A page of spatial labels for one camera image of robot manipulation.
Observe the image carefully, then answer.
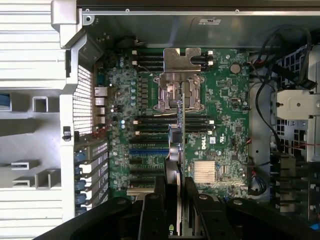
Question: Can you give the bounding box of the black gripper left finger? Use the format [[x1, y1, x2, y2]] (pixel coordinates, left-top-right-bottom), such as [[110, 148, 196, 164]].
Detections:
[[33, 174, 168, 240]]

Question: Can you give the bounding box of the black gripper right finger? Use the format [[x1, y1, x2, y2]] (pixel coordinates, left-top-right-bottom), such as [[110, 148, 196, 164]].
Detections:
[[185, 176, 320, 240]]

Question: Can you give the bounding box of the green graphics card black shroud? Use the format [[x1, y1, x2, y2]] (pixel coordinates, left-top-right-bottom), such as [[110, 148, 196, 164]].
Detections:
[[159, 47, 203, 240]]

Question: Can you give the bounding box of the silver chipset heat sink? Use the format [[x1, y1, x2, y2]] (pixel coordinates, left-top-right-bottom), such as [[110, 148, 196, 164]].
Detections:
[[193, 160, 216, 181]]

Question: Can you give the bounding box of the blue expansion slot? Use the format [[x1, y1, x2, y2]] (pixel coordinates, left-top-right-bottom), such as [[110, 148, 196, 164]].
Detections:
[[129, 147, 170, 155]]

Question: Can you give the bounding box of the black expansion slot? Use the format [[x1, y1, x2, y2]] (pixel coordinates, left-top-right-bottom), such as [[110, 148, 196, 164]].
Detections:
[[128, 138, 169, 146]]

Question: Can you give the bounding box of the green RAM stick in slot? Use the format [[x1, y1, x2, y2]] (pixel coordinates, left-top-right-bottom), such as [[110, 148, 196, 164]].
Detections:
[[136, 130, 213, 138]]

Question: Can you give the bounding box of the green motherboard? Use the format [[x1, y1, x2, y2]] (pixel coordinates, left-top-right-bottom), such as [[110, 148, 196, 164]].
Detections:
[[93, 47, 251, 201]]

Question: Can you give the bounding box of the CPU socket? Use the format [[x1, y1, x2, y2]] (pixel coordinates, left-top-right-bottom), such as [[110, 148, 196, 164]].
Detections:
[[152, 73, 206, 111]]

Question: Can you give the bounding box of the silver metal drive cage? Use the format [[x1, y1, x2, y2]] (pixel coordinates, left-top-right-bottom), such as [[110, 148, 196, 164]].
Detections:
[[271, 44, 320, 163]]

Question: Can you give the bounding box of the grey parts rack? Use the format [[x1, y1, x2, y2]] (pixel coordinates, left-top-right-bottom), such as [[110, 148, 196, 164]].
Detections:
[[0, 91, 63, 190]]

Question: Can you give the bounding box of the hard disk in blue carrier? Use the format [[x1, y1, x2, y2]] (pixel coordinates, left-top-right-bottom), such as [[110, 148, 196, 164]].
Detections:
[[0, 92, 13, 112]]

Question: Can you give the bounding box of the open grey PC case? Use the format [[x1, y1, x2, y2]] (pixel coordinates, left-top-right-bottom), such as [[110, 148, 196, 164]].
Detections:
[[51, 0, 320, 240]]

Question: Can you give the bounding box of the black power cable loop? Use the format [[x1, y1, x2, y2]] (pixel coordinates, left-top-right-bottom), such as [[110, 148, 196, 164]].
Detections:
[[249, 23, 317, 121]]

